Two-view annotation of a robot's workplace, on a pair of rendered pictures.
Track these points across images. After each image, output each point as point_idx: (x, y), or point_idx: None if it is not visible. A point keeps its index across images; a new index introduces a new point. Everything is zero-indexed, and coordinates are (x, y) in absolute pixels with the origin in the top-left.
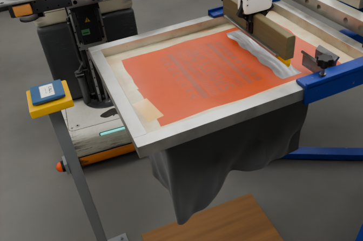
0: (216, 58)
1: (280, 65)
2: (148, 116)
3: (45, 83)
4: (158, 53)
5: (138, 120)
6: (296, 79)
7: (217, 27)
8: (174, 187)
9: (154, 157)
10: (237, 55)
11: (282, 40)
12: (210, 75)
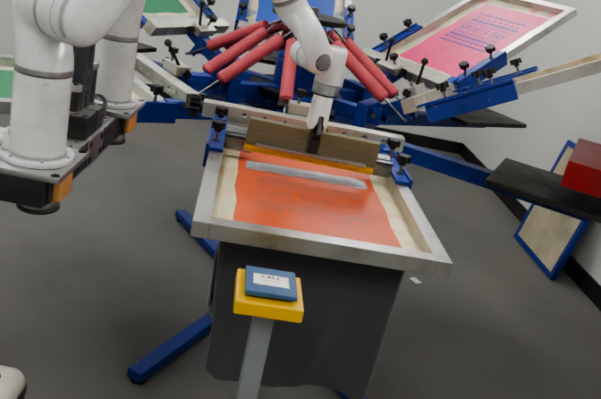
0: (298, 191)
1: (347, 180)
2: None
3: (248, 276)
4: (244, 204)
5: (407, 249)
6: (396, 180)
7: (225, 164)
8: (384, 337)
9: (314, 335)
10: (303, 182)
11: (373, 148)
12: (329, 205)
